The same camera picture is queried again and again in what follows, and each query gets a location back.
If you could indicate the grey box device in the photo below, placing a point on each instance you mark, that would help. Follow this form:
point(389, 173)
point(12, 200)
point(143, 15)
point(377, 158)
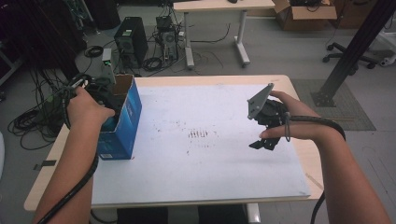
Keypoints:
point(107, 63)

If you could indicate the open small computer case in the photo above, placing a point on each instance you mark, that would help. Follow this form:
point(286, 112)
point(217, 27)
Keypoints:
point(169, 39)

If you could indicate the dark curtain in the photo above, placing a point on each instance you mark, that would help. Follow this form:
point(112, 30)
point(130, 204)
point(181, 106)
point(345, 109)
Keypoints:
point(34, 31)

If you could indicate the person's dark pants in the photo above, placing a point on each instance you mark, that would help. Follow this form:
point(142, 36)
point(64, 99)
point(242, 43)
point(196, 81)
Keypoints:
point(146, 216)

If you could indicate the grey floor mat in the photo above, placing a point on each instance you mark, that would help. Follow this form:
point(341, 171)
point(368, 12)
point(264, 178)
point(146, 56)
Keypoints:
point(351, 115)

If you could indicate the blue cardboard box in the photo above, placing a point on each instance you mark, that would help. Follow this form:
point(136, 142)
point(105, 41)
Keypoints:
point(123, 130)

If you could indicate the black metal stand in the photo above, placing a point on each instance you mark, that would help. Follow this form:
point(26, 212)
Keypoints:
point(351, 53)

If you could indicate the person's left hand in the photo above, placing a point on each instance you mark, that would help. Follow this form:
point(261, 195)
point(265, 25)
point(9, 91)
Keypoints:
point(84, 109)

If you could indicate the black office chair base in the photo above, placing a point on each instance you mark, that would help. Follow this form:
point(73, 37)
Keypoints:
point(348, 56)

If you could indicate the person's right hand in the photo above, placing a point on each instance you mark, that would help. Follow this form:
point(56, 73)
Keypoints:
point(302, 124)

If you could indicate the white foam board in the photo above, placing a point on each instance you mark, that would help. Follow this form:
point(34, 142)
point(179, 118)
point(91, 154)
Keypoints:
point(202, 161)

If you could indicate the black computer tower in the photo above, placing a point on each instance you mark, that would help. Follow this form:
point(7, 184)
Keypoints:
point(130, 40)

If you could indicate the open brown cardboard box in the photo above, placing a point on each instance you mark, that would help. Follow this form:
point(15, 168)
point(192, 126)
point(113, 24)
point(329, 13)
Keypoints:
point(306, 17)

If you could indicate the white desk with legs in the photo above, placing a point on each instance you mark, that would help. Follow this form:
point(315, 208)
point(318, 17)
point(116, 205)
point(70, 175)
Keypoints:
point(218, 4)

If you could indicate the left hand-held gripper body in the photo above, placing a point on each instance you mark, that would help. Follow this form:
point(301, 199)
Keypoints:
point(107, 98)

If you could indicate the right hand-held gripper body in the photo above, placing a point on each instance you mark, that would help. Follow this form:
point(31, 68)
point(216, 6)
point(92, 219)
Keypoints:
point(267, 112)

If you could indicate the black tape strip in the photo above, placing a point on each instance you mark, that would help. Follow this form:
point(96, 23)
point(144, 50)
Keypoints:
point(46, 164)

